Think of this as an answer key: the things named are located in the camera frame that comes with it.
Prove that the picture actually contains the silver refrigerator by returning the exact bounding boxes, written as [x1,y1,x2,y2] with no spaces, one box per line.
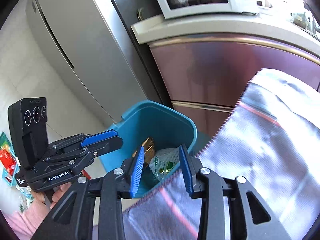
[24,0,166,126]

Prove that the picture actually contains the left hand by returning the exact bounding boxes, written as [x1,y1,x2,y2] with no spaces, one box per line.
[31,182,71,209]

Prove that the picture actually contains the pink left sleeve forearm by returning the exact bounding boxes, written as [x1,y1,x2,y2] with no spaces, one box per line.
[4,199,49,239]

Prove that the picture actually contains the purple kitchen base cabinets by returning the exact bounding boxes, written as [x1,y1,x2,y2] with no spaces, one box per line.
[149,34,319,137]

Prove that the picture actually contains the purple plaid tablecloth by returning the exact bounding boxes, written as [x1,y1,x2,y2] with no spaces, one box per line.
[123,69,319,239]

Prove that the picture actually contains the blue trash bin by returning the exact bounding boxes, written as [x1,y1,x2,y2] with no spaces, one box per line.
[98,100,198,199]

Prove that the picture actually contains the green snack wrapper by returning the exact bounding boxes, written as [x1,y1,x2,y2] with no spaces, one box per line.
[155,157,177,180]

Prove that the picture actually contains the clear bubble wrap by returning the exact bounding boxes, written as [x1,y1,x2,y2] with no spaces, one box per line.
[149,148,179,182]

